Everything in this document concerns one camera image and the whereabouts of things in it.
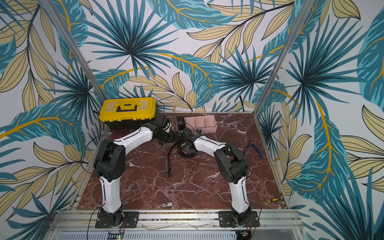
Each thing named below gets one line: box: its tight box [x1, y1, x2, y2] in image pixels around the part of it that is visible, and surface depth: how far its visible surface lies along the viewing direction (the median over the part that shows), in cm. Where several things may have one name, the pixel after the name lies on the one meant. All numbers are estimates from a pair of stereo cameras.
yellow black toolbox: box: [99, 97, 157, 130], surface depth 100 cm
